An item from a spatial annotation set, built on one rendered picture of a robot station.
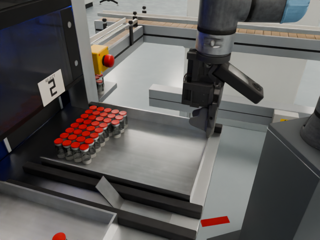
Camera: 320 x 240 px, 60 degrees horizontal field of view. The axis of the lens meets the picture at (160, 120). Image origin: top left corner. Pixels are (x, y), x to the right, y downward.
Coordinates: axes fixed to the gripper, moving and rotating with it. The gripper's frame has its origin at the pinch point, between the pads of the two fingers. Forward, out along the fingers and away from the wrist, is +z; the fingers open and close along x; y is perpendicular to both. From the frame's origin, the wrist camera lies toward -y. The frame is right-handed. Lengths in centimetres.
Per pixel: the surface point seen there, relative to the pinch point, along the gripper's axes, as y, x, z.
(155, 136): 14.4, -0.3, 4.7
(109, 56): 35.2, -18.0, -8.2
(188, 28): 25, -83, -2
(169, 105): 33, -86, 46
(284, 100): -39, -145, 59
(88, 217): 18.2, 27.5, 5.1
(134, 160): 16.1, 10.0, 4.9
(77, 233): 18.4, 30.9, 5.3
